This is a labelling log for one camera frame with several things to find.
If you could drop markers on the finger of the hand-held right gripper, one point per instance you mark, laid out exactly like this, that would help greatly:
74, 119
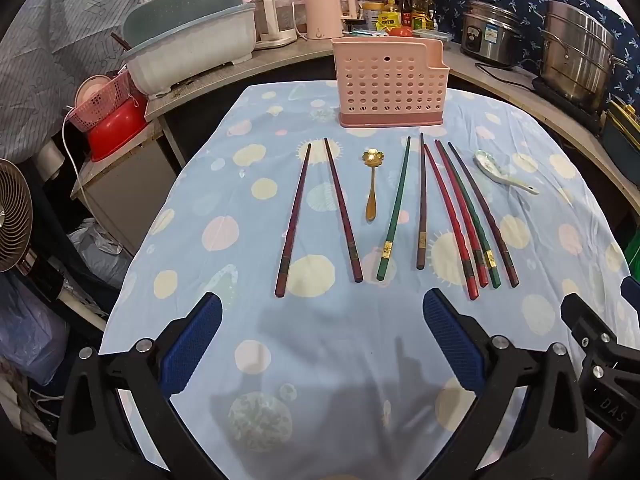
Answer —
582, 317
631, 291

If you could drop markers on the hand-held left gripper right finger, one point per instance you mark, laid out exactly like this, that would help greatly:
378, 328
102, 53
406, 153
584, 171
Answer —
452, 345

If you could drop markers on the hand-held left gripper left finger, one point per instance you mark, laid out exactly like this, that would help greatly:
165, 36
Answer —
192, 345

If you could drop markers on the green chopstick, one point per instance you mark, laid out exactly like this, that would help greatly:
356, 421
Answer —
484, 245
396, 205

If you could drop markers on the red chopstick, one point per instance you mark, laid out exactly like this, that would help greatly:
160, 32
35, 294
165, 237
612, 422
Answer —
450, 220
457, 195

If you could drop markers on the dark purple chopstick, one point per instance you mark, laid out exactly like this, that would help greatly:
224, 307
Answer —
482, 210

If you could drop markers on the dark brown chopstick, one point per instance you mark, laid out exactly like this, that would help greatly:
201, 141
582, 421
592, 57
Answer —
422, 200

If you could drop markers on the maroon chopstick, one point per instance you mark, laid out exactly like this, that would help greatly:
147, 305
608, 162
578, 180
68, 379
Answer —
342, 210
295, 215

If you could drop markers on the gold flower spoon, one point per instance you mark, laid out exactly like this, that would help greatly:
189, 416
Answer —
370, 195

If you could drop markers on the white floral ceramic spoon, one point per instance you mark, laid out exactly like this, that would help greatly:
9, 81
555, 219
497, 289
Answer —
492, 166

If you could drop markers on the pink perforated utensil holder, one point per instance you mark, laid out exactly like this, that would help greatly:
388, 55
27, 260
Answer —
385, 85

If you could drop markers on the blue dotted tablecloth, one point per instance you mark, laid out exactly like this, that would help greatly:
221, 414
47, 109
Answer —
250, 240

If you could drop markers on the grey plastic bag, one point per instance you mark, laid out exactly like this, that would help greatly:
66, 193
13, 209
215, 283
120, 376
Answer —
97, 250

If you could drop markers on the grey wooden cabinet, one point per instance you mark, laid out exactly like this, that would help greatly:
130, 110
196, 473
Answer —
125, 195

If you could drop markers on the blue plastic bag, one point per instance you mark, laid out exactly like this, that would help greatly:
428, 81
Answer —
27, 330

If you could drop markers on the light curved counter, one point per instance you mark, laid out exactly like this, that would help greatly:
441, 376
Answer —
565, 130

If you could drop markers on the black induction cooker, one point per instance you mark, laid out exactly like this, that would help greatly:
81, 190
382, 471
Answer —
560, 102

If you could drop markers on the small electric fan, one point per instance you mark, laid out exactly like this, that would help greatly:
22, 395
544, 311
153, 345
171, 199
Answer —
12, 215

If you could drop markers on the red plastic basin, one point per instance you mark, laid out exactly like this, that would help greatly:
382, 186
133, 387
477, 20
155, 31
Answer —
117, 132

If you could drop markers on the steel steamer pot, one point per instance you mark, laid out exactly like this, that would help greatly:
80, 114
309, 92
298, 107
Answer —
577, 60

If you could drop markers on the pink plastic basket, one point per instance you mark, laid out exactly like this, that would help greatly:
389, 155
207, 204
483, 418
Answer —
102, 102

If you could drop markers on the pink bowl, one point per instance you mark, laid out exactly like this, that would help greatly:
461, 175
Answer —
87, 92

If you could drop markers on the white teal dish drainer box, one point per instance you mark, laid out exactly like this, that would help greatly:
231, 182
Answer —
190, 55

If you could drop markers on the steel rice cooker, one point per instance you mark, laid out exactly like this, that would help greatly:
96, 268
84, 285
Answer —
487, 35

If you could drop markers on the chopsticks in drainer pocket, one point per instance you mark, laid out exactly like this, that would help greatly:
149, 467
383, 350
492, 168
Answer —
121, 44

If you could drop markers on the clear food container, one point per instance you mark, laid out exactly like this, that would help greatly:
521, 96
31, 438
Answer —
432, 35

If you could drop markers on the grey striped cloth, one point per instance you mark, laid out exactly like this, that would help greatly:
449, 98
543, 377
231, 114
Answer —
55, 60

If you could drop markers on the red tomato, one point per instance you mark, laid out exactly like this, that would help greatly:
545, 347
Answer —
400, 31

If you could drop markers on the wet wipes pack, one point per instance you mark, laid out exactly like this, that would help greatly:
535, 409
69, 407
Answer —
365, 34

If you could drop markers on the yellow seasoning packet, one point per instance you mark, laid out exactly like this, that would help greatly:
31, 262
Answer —
388, 21

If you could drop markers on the cooking oil bottle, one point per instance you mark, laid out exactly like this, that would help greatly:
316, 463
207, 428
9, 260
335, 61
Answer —
424, 12

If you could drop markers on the white glass kettle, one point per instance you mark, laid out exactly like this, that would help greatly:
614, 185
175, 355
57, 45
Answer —
272, 20

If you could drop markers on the dark sauce bottle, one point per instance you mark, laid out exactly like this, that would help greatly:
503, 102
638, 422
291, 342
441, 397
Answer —
405, 7

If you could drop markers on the small yellow cap bottle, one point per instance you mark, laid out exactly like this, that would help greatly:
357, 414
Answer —
391, 4

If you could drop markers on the pink electric kettle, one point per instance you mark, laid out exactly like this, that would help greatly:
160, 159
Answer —
325, 15

